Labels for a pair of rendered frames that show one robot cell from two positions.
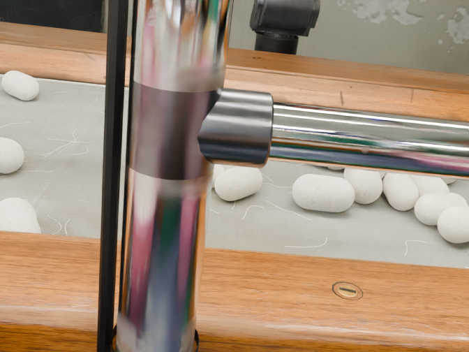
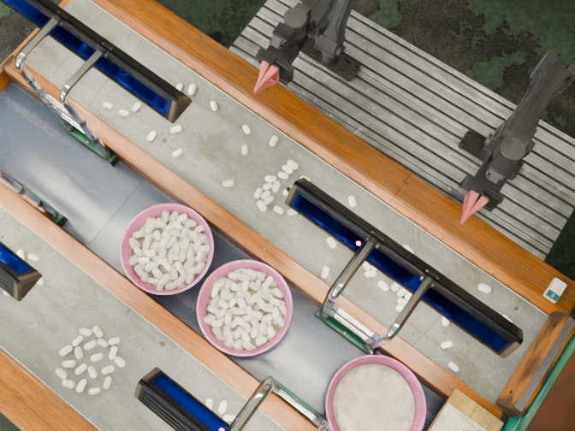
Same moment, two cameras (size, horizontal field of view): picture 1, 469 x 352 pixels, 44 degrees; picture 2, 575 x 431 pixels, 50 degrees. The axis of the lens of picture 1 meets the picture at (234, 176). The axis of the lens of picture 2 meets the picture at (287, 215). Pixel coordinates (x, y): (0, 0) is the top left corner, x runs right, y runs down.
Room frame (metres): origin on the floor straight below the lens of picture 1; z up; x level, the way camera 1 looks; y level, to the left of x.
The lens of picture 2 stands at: (-0.07, -0.04, 2.47)
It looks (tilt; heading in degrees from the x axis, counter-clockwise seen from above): 74 degrees down; 43
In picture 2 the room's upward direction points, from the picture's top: 1 degrees counter-clockwise
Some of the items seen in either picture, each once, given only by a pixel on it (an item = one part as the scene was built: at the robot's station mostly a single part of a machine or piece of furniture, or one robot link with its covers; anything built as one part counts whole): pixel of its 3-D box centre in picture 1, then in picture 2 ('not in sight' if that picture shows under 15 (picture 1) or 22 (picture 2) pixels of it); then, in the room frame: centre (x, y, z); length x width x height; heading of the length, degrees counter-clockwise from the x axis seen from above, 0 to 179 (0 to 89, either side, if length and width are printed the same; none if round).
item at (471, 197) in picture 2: not in sight; (475, 209); (0.53, -0.10, 1.06); 0.09 x 0.07 x 0.07; 8
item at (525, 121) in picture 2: not in sight; (534, 104); (0.86, -0.04, 1.05); 0.30 x 0.09 x 0.12; 8
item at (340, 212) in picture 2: not in sight; (401, 262); (0.31, -0.05, 1.08); 0.62 x 0.08 x 0.07; 96
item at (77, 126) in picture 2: not in sight; (87, 95); (0.13, 0.92, 0.90); 0.20 x 0.19 x 0.45; 96
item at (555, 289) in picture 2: not in sight; (554, 290); (0.61, -0.41, 0.78); 0.06 x 0.04 x 0.02; 6
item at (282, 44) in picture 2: not in sight; (281, 45); (0.51, 0.52, 1.13); 0.07 x 0.06 x 0.11; 98
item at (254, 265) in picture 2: not in sight; (246, 309); (0.00, 0.19, 0.72); 0.27 x 0.27 x 0.10
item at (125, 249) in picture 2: not in sight; (169, 251); (-0.03, 0.47, 0.72); 0.27 x 0.27 x 0.10
